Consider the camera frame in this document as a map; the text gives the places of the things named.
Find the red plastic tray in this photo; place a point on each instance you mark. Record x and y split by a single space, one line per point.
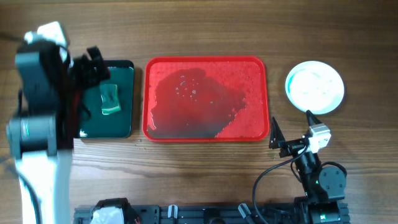
205 99

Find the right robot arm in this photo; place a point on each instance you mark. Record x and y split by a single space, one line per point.
323 183

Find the green yellow sponge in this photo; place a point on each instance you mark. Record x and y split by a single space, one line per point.
110 99

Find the light blue plate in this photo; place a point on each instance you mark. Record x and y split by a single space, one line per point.
288 83

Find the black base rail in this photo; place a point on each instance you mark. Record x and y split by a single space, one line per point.
214 214

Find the white plate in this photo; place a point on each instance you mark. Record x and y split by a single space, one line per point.
317 87

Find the black water tray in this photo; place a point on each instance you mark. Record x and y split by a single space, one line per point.
93 123

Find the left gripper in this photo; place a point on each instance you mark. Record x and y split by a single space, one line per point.
92 74

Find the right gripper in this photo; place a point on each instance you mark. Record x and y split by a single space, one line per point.
276 140

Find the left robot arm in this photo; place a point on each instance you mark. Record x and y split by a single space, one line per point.
61 99

